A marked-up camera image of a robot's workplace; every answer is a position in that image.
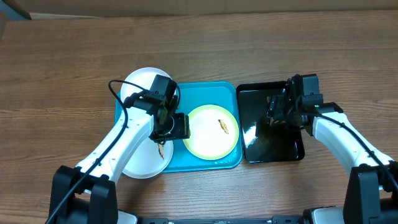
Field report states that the yellow-rimmed plate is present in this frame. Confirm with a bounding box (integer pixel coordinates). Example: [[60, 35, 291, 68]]
[[183, 105, 239, 161]]

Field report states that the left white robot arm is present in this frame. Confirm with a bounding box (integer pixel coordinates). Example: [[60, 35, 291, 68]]
[[47, 93, 190, 223]]

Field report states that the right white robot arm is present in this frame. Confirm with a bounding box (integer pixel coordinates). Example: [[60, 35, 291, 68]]
[[267, 74, 397, 224]]

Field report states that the teal plastic tray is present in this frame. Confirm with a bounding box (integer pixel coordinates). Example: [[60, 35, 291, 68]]
[[123, 81, 243, 179]]

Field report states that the black water tray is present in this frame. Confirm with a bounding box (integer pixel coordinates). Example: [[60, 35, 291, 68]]
[[236, 81, 305, 164]]

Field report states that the brown food smear lower plate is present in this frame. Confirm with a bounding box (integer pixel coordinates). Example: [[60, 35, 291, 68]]
[[158, 144, 164, 159]]

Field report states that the white plate lower left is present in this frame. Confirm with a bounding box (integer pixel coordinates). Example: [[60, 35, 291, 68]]
[[123, 138, 174, 179]]

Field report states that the white plate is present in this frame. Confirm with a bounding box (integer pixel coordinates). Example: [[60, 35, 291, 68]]
[[123, 138, 174, 179], [120, 67, 170, 102]]

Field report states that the white plate upper left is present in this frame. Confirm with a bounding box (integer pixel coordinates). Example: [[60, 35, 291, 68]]
[[120, 67, 170, 102]]

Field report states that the brown food smear on yellow plate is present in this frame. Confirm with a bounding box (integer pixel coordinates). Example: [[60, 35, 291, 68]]
[[218, 119, 229, 134]]

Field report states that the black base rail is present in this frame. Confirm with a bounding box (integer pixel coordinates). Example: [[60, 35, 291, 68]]
[[137, 215, 310, 224]]

